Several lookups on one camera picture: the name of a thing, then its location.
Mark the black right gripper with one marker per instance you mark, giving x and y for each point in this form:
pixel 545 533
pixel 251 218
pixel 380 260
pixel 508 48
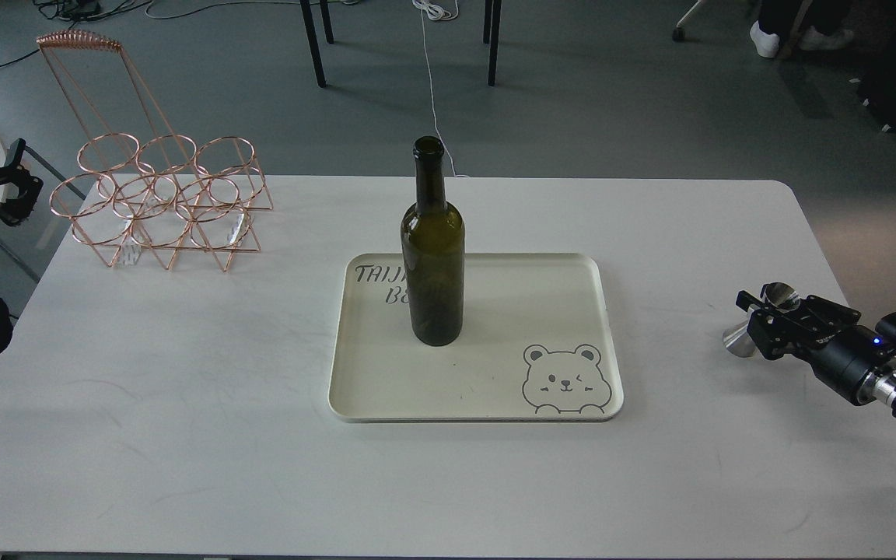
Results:
pixel 850 358

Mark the silver steel jigger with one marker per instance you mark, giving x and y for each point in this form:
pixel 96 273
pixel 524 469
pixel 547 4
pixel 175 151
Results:
pixel 780 295

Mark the dark green wine bottle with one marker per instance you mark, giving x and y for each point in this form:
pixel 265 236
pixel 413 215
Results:
pixel 432 246

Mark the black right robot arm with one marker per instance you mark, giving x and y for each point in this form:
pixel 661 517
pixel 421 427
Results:
pixel 885 389

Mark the cream bear serving tray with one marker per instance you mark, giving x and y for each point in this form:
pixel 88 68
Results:
pixel 536 345

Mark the office chair caster base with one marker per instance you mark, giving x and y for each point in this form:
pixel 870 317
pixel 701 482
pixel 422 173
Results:
pixel 678 33

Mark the black table legs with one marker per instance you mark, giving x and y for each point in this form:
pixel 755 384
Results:
pixel 400 49

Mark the copper wire bottle rack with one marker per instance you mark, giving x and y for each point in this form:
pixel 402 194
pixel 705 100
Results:
pixel 157 192

